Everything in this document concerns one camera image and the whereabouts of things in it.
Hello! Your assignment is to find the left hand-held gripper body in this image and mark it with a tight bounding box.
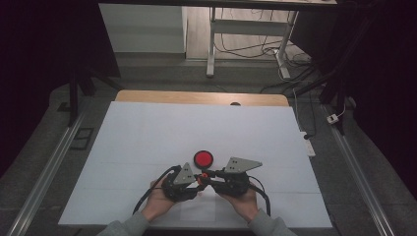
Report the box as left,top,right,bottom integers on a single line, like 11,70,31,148
161,161,201,203

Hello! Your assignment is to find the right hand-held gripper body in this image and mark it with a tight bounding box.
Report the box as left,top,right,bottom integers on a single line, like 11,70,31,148
210,156,264,199

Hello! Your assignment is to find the round red ink pad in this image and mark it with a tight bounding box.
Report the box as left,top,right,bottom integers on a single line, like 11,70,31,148
193,149,214,170

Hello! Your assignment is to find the person's right hand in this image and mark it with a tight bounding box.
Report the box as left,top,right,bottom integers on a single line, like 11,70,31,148
217,187,260,224

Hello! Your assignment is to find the person's left hand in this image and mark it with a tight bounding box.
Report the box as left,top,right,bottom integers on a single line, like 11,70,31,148
141,178,179,222

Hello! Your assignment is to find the white power strip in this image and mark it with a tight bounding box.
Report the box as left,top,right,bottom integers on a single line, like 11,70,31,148
299,131,317,157

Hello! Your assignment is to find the black floor plate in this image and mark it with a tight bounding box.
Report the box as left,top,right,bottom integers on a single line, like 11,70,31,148
69,127,95,151

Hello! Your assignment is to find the black metal stand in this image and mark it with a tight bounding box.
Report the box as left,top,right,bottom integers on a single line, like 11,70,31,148
288,16,353,136
67,65,124,128

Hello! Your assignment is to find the grey cabinet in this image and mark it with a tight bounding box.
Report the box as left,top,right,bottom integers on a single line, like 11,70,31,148
98,3,188,54

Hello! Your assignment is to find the dark curtain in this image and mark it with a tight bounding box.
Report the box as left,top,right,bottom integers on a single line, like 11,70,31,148
291,0,417,201
0,0,121,180

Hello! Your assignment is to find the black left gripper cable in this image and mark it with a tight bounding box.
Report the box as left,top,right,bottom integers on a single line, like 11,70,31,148
132,164,182,215

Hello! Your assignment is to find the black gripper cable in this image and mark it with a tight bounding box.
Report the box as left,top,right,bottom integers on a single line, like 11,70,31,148
132,164,182,215
248,175,272,217

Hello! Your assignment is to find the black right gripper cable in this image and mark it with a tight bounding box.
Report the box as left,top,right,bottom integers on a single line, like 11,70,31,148
248,175,272,217

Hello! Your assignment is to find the thick black cable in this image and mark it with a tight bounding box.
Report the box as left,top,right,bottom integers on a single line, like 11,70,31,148
260,67,316,94

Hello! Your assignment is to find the aluminium rail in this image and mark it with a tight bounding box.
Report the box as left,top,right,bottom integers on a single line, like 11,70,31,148
6,107,88,236
323,104,396,236

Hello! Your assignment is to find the tangle of black cables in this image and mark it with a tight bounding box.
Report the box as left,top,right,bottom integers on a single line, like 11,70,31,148
214,8,313,67

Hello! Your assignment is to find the white desk frame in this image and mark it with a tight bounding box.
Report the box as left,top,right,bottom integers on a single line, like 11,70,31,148
206,6,300,80

